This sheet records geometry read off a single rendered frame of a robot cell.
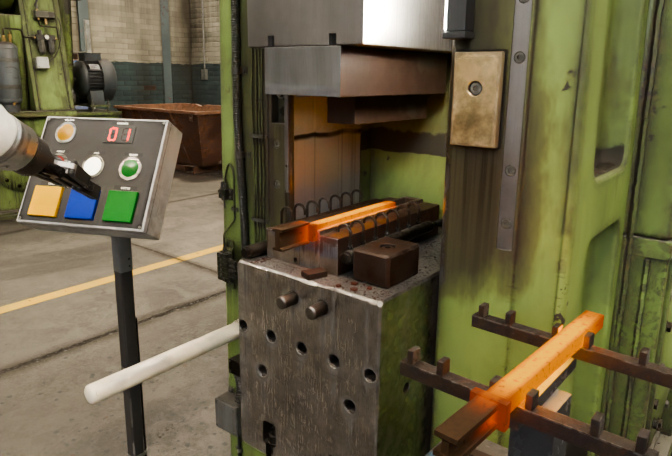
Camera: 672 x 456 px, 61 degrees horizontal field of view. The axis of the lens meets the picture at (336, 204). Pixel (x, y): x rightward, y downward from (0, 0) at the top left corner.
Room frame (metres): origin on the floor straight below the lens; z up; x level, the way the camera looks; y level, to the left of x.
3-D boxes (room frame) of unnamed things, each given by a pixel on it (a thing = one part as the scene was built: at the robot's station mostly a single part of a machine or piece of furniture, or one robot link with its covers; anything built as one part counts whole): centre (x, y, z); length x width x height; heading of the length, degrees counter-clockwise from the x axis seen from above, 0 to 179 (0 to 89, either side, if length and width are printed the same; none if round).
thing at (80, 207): (1.32, 0.59, 1.01); 0.07 x 0.05 x 0.07; 77
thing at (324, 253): (1.33, -0.06, 0.96); 0.42 x 0.20 x 0.09; 142
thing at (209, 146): (8.12, 2.08, 0.43); 1.89 x 1.20 x 0.85; 52
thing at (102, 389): (1.30, 0.40, 0.62); 0.44 x 0.05 x 0.05; 142
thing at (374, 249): (1.10, -0.10, 0.95); 0.12 x 0.08 x 0.06; 142
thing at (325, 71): (1.33, -0.06, 1.32); 0.42 x 0.20 x 0.10; 142
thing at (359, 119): (1.34, -0.10, 1.24); 0.30 x 0.07 x 0.06; 142
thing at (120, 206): (1.30, 0.50, 1.01); 0.07 x 0.05 x 0.07; 77
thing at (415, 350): (0.79, -0.19, 0.94); 0.23 x 0.06 x 0.02; 140
